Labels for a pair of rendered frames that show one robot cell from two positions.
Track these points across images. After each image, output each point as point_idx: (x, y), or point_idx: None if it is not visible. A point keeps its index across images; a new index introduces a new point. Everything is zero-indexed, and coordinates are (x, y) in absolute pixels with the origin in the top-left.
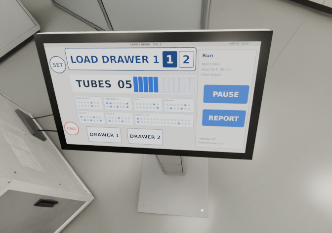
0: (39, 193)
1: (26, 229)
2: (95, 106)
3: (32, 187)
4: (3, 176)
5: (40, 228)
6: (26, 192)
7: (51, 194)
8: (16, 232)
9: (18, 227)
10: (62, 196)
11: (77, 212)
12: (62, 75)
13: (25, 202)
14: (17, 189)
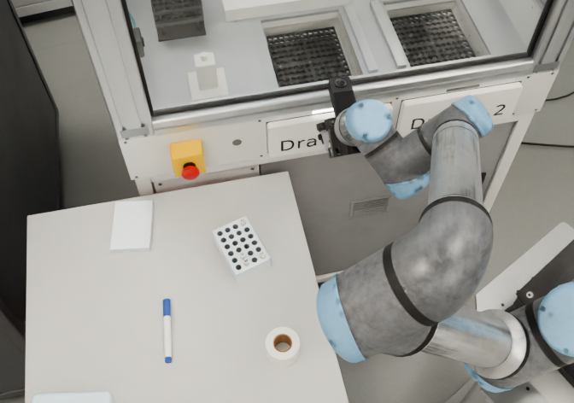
0: (503, 160)
1: (418, 210)
2: None
3: (518, 142)
4: (546, 97)
5: (411, 229)
6: (504, 144)
7: (496, 178)
8: (416, 201)
9: (427, 194)
10: (489, 196)
11: None
12: None
13: (482, 160)
14: (517, 129)
